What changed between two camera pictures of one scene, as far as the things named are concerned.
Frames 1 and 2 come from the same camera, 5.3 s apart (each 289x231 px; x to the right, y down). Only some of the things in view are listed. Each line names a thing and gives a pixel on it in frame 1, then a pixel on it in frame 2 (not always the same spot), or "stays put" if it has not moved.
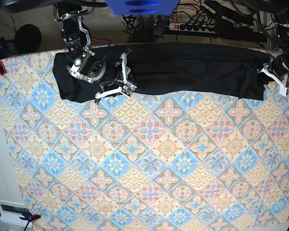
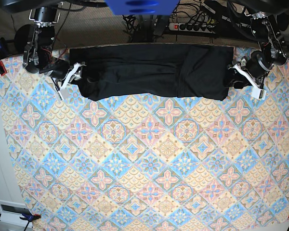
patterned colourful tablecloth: [188, 162] stays put
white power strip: [191, 27] stays put
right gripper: [268, 74] to [241, 76]
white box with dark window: [10, 212] stays put
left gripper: [120, 81] to [74, 73]
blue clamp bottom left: [28, 216] stays put
